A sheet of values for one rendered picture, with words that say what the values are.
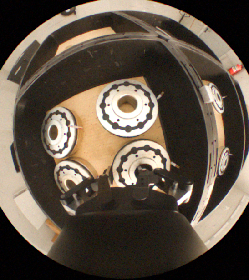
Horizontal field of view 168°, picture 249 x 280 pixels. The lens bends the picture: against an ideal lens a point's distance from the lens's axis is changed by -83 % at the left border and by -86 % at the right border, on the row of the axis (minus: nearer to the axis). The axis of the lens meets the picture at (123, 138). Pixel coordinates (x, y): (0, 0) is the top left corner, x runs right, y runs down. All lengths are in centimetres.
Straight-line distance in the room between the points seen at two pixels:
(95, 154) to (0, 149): 293
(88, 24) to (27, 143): 51
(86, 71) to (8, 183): 291
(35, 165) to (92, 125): 15
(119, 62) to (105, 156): 17
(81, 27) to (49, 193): 61
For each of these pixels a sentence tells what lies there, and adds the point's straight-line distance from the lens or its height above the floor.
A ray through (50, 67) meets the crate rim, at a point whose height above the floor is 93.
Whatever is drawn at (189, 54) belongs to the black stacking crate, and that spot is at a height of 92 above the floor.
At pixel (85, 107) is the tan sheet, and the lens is 19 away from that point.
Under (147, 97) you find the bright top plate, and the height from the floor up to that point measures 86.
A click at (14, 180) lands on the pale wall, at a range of 297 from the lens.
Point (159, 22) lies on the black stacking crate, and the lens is 63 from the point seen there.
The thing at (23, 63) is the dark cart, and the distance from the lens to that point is 152.
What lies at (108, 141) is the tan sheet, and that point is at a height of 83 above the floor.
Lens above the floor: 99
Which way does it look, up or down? 87 degrees down
